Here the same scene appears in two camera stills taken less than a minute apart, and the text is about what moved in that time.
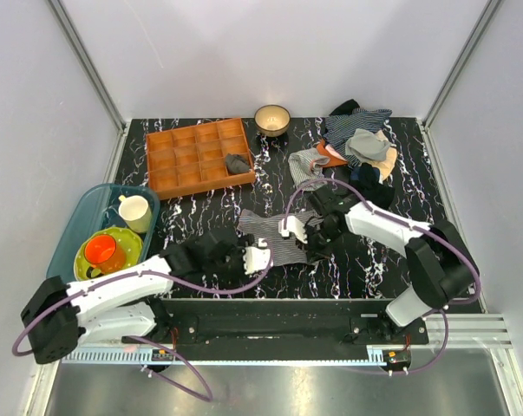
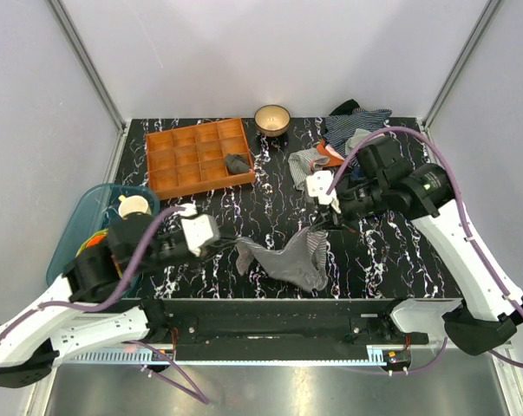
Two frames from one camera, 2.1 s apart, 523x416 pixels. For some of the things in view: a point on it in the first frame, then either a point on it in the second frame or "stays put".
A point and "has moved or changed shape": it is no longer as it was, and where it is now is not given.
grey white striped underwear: x=285 y=250 has moved or changed shape
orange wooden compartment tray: x=191 y=160 stays put
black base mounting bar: x=218 y=329 stays put
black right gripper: x=314 y=253 to x=333 y=217
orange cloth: x=329 y=156 stays put
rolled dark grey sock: x=236 y=164 stays put
